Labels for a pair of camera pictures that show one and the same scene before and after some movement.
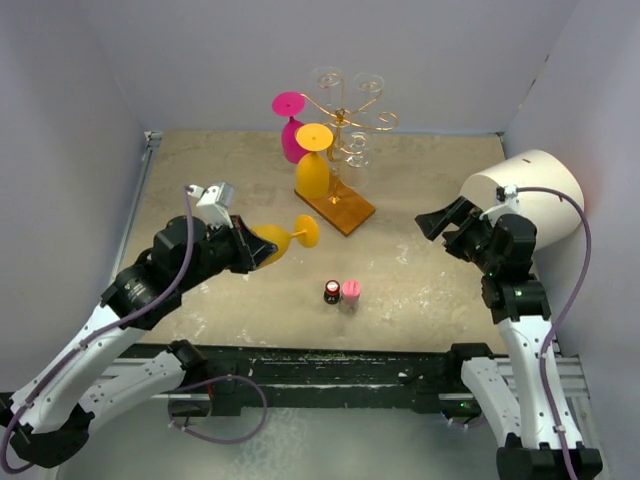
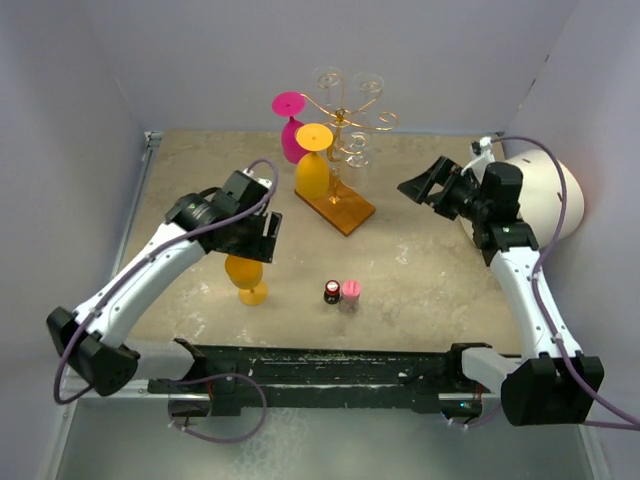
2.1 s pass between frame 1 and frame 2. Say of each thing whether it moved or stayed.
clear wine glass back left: stayed
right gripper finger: moved
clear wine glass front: stayed
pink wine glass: stayed
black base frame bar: stayed
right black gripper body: moved
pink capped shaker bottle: stayed
